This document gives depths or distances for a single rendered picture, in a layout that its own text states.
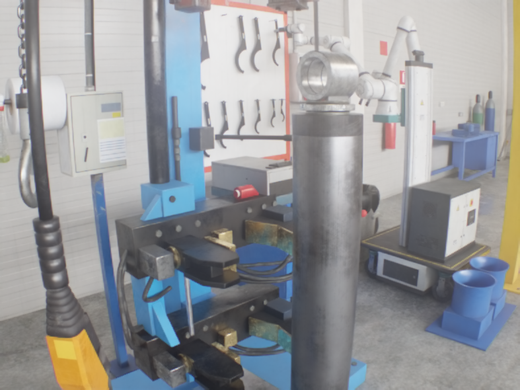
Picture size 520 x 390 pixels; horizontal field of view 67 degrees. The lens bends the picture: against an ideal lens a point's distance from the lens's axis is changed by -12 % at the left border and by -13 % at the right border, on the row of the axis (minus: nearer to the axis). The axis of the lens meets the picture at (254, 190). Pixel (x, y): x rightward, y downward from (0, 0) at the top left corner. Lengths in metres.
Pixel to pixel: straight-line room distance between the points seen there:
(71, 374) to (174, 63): 1.40
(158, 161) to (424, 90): 2.39
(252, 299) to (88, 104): 1.20
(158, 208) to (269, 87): 2.93
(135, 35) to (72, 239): 1.68
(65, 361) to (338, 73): 0.98
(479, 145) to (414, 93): 4.89
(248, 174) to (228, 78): 2.14
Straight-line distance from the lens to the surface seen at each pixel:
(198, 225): 1.74
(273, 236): 1.83
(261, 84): 4.37
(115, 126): 2.21
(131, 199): 3.65
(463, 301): 2.96
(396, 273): 3.52
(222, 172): 2.19
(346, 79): 1.28
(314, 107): 1.25
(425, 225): 3.35
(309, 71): 1.34
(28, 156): 0.81
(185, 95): 1.92
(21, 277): 3.46
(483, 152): 8.23
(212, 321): 1.95
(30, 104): 0.68
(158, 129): 1.77
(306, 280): 1.35
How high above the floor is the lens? 1.54
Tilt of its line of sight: 13 degrees down
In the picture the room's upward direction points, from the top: 1 degrees counter-clockwise
